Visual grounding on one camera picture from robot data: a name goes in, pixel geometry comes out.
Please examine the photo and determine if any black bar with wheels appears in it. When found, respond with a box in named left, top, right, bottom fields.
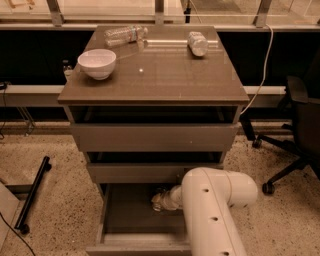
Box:
left=15, top=156, right=52, bottom=235

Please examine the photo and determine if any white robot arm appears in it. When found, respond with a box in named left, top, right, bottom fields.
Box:
left=152, top=167, right=258, bottom=256

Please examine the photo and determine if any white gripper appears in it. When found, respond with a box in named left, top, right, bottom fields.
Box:
left=152, top=190, right=182, bottom=211

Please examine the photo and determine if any grey drawer cabinet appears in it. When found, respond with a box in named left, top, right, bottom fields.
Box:
left=57, top=25, right=250, bottom=256

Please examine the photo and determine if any middle drawer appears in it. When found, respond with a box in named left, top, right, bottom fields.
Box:
left=87, top=163, right=223, bottom=184

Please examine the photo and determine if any black floor cable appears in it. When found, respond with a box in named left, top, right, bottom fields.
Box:
left=0, top=209, right=38, bottom=256

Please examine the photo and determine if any top drawer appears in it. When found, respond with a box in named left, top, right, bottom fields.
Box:
left=70, top=124, right=238, bottom=152

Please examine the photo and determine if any small bottle behind cabinet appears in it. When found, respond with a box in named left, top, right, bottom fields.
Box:
left=63, top=60, right=73, bottom=80

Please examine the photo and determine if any open bottom drawer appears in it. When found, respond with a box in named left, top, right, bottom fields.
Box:
left=86, top=184, right=192, bottom=256

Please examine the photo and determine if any white cable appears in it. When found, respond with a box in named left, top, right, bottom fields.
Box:
left=239, top=24, right=274, bottom=116

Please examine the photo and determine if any crushed clear plastic bottle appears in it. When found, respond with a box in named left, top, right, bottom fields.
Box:
left=188, top=31, right=208, bottom=57

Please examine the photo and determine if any clear plastic water bottle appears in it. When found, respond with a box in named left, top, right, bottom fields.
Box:
left=104, top=25, right=148, bottom=47

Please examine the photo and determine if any black office chair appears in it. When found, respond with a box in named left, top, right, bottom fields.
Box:
left=240, top=49, right=320, bottom=195

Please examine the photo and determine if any white bowl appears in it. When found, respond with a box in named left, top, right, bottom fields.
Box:
left=77, top=49, right=117, bottom=80

